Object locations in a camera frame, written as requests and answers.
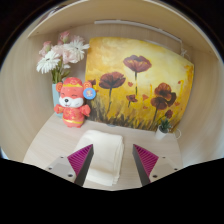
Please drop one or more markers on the red plush mouse toy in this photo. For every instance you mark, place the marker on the red plush mouse toy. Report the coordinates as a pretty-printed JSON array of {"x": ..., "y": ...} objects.
[{"x": 72, "y": 103}]

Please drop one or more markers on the white light bar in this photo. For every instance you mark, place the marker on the white light bar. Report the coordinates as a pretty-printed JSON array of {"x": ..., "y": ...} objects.
[{"x": 136, "y": 26}]

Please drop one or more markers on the pink and white flower bouquet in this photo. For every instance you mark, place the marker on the pink and white flower bouquet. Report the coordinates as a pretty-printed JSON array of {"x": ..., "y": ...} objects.
[{"x": 61, "y": 55}]

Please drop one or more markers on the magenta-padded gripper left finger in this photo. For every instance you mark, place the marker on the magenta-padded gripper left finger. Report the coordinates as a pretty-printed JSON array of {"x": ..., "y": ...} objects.
[{"x": 76, "y": 164}]

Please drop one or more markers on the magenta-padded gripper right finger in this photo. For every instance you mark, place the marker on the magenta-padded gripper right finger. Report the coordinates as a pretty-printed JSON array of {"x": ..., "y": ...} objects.
[{"x": 150, "y": 165}]

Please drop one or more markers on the teal angular vase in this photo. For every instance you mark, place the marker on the teal angular vase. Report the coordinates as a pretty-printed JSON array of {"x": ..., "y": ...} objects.
[{"x": 55, "y": 96}]

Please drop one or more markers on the small potted plant white pot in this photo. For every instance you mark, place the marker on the small potted plant white pot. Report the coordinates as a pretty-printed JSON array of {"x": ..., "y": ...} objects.
[{"x": 162, "y": 129}]

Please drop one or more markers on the yellow poppy painting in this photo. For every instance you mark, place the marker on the yellow poppy painting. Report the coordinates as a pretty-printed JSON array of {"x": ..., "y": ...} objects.
[{"x": 140, "y": 83}]

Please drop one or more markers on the cream folded towel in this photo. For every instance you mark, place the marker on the cream folded towel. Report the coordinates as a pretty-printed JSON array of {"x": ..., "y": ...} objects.
[{"x": 103, "y": 153}]

